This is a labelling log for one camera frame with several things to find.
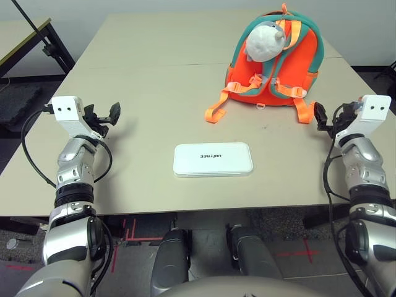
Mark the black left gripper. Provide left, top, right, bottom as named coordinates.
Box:
left=82, top=103, right=121, bottom=139

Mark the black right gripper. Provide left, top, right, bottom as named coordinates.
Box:
left=314, top=101, right=357, bottom=140

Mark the orange teal backpack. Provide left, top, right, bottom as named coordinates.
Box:
left=204, top=2, right=319, bottom=124

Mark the grey white plush toy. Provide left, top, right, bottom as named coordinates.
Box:
left=244, top=22, right=286, bottom=62

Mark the white pencil case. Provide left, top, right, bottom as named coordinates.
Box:
left=173, top=142, right=254, bottom=178

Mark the black tripod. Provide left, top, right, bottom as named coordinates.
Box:
left=383, top=60, right=396, bottom=81

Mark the black stand pole with clamp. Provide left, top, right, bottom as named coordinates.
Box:
left=11, top=0, right=53, bottom=58

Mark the grey robot right leg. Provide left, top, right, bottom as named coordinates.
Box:
left=225, top=224, right=284, bottom=281

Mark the beige robot torso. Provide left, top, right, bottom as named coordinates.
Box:
left=148, top=277, right=310, bottom=297

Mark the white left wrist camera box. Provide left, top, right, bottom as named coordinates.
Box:
left=51, top=96, right=103, bottom=139

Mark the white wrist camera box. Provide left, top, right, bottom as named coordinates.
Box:
left=335, top=95, right=392, bottom=139
left=51, top=96, right=103, bottom=139

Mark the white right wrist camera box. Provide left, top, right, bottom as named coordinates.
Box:
left=335, top=95, right=392, bottom=139

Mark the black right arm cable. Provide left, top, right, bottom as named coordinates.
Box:
left=322, top=102, right=377, bottom=297

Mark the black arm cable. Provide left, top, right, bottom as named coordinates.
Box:
left=322, top=102, right=377, bottom=297
left=20, top=105, right=114, bottom=190

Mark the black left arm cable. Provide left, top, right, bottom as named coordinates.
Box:
left=20, top=105, right=114, bottom=190

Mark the black frame side table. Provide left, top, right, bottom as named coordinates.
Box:
left=0, top=17, right=77, bottom=80

